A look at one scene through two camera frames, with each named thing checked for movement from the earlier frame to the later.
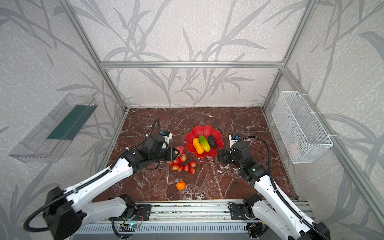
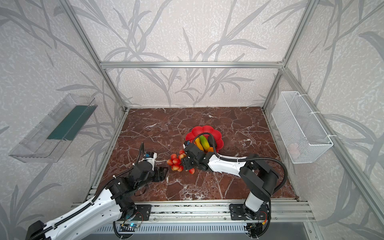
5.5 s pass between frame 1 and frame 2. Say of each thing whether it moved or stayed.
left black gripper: moved
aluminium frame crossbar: stayed
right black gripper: moved
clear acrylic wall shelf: stayed
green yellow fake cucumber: stayed
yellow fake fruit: stayed
